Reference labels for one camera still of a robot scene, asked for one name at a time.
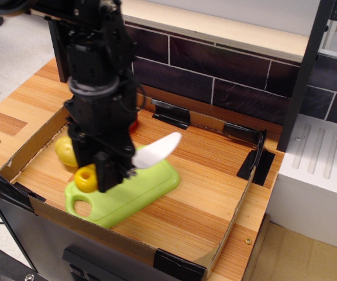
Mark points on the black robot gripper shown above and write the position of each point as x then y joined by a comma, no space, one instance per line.
100,116

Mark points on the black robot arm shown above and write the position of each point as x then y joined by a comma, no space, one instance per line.
94,53

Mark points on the green plastic cutting board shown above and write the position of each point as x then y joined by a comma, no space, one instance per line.
107,209

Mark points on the wooden shelf board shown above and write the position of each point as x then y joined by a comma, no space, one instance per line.
244,36

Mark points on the yellow toy potato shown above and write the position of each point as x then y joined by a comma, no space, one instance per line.
64,150

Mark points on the red toy tomato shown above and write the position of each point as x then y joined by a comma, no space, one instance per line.
133,125

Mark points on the black left support panel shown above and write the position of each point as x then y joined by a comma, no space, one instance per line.
59,38

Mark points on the white toy sink drainboard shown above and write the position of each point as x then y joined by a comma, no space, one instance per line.
304,197

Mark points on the dark grey vertical post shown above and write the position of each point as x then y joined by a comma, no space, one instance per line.
322,16

